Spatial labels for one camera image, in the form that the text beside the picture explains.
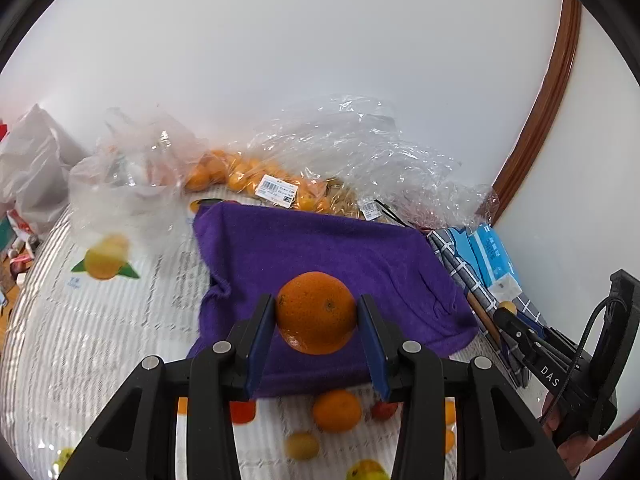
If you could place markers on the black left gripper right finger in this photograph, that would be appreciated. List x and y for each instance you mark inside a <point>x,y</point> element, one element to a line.
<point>497,436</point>

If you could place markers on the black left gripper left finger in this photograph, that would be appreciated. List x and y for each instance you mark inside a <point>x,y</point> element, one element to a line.
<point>134,436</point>

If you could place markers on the wooden stick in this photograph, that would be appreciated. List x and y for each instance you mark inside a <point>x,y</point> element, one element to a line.
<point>484,318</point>

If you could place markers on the blue checkered cloth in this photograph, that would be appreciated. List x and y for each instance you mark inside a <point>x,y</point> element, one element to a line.
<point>445,250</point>

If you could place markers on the fruit-print white table mat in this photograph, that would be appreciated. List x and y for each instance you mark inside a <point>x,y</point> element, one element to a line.
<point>73,339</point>

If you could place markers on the small orange on mat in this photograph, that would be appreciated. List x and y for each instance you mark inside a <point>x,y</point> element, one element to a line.
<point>336,411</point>

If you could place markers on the blue white box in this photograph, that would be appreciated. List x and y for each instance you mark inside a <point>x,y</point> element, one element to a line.
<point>484,251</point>

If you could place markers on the purple towel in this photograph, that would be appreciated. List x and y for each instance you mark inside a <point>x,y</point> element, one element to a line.
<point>252,251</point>

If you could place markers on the translucent white plastic bag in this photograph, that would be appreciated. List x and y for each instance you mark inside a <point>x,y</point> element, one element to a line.
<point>132,185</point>

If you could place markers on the clear bag of oranges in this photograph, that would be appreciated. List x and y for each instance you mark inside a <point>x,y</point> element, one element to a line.
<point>259,178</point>

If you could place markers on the grey plastic bag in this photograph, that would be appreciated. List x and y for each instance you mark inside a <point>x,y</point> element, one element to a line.
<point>36,158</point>

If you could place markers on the crumpled clear plastic bag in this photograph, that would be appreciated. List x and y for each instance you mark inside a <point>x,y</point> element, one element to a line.
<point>353,145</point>

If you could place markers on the brown wooden door frame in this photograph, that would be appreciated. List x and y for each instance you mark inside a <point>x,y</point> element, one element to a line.
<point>544,110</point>

